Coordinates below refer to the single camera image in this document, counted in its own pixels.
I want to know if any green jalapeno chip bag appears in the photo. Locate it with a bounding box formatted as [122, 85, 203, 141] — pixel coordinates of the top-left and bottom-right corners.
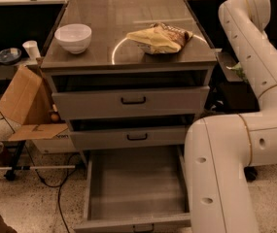
[226, 63, 248, 83]

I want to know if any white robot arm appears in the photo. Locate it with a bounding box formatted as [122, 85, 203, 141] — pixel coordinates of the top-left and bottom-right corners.
[184, 0, 277, 233]

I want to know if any grey middle drawer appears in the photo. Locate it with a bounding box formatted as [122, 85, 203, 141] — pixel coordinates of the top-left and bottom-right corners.
[71, 114, 194, 150]

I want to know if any grey drawer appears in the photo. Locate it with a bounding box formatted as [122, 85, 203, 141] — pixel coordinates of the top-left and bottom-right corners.
[71, 114, 194, 150]
[52, 86, 209, 120]
[74, 146, 190, 233]

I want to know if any grey metal drawer cabinet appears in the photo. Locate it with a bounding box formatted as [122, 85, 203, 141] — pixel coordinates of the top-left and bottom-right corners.
[40, 0, 219, 167]

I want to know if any grey top drawer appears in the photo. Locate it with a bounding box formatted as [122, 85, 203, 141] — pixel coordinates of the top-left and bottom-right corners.
[52, 86, 209, 120]

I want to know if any yellow brown chip bag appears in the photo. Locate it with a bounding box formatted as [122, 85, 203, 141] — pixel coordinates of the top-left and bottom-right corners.
[126, 22, 193, 54]

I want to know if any grey bottom drawer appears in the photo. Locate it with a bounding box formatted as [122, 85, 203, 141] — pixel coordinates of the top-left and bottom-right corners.
[74, 146, 190, 233]

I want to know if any white box under cardboard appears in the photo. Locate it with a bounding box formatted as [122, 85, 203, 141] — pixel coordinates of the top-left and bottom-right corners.
[33, 130, 76, 154]

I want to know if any black office chair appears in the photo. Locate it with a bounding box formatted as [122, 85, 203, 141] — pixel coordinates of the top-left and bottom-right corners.
[205, 0, 277, 183]

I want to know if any white ceramic bowl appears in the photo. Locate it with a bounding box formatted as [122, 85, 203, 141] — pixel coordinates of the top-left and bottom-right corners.
[54, 23, 92, 54]

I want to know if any open cardboard box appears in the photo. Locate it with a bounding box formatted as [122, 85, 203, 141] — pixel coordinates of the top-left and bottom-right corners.
[0, 65, 67, 141]

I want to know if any white paper cup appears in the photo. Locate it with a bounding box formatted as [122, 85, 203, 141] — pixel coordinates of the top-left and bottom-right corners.
[22, 40, 41, 60]

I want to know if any blue patterned bowl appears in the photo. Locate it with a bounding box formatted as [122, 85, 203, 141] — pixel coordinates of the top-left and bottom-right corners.
[0, 48, 21, 65]

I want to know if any black white metal stand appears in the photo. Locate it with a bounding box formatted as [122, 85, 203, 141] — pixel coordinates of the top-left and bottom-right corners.
[0, 141, 76, 181]

